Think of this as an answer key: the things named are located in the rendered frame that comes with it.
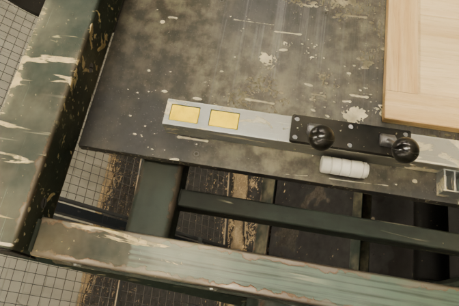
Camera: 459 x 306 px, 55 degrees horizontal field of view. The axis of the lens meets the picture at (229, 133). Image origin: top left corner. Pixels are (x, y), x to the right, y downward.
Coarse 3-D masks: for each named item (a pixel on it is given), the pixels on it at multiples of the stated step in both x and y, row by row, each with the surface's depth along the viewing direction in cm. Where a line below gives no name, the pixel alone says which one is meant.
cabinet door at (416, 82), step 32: (416, 0) 89; (448, 0) 89; (416, 32) 86; (448, 32) 86; (384, 64) 85; (416, 64) 83; (448, 64) 83; (384, 96) 82; (416, 96) 81; (448, 96) 81; (448, 128) 79
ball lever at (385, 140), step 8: (384, 136) 73; (392, 136) 73; (384, 144) 73; (392, 144) 69; (400, 144) 62; (408, 144) 62; (416, 144) 62; (392, 152) 64; (400, 152) 62; (408, 152) 62; (416, 152) 62; (400, 160) 63; (408, 160) 62
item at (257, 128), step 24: (168, 120) 77; (240, 120) 77; (264, 120) 77; (288, 120) 77; (264, 144) 78; (288, 144) 76; (432, 144) 75; (456, 144) 75; (408, 168) 77; (432, 168) 75; (456, 168) 73
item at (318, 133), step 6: (312, 126) 74; (318, 126) 64; (324, 126) 64; (312, 132) 64; (318, 132) 63; (324, 132) 63; (330, 132) 63; (312, 138) 63; (318, 138) 63; (324, 138) 63; (330, 138) 63; (312, 144) 64; (318, 144) 63; (324, 144) 63; (330, 144) 63
